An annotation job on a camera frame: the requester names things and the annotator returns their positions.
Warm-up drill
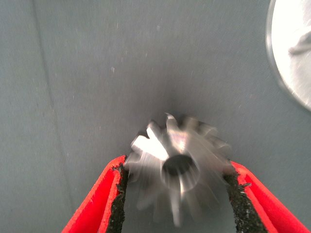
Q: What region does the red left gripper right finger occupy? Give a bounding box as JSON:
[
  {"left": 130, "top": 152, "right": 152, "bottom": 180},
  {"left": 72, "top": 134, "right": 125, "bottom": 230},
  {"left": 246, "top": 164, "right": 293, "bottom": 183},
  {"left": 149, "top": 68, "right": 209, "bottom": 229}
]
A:
[{"left": 223, "top": 161, "right": 311, "bottom": 233}]

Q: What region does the dark grey table cloth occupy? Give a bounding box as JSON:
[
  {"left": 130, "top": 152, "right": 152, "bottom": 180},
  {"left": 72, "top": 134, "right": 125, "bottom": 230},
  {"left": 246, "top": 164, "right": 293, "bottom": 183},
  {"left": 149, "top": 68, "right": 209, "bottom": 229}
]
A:
[{"left": 0, "top": 0, "right": 311, "bottom": 233}]

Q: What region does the large steel bevel gear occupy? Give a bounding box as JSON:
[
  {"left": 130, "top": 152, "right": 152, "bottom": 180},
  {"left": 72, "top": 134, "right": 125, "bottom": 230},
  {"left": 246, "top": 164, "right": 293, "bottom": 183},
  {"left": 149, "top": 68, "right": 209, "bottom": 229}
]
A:
[{"left": 123, "top": 113, "right": 234, "bottom": 228}]

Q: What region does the round metal plate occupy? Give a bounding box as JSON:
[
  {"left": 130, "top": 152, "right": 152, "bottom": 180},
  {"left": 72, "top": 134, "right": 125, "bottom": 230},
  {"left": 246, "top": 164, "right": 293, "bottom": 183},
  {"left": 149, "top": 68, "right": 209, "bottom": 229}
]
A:
[{"left": 265, "top": 0, "right": 311, "bottom": 112}]

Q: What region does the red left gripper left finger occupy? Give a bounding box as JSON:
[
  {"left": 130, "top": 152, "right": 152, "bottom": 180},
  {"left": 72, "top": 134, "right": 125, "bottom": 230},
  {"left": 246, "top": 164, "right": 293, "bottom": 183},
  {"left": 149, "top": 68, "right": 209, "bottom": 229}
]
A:
[{"left": 62, "top": 155, "right": 129, "bottom": 233}]

